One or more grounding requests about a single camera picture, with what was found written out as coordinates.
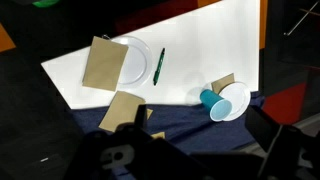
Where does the blue plastic cup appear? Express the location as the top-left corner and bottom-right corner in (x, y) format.
(200, 89), (232, 122)

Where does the green marker pen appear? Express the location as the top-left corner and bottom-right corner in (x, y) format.
(153, 48), (165, 86)

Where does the brown envelope on cloth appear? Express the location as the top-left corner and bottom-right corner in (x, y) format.
(99, 91), (145, 132)

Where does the dark blue cloth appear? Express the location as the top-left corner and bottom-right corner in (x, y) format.
(70, 90), (266, 180)

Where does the large clear plastic plate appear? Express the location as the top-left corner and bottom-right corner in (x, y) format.
(112, 36), (153, 89)

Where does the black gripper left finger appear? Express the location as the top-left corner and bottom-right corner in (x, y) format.
(65, 105), (152, 180)

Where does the small white paper plate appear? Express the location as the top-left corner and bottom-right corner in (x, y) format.
(219, 82), (251, 121)

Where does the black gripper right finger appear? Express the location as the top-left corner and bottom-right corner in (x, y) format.
(245, 106), (320, 180)

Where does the small brown paper piece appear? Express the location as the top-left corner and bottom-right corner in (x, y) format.
(211, 73), (235, 94)

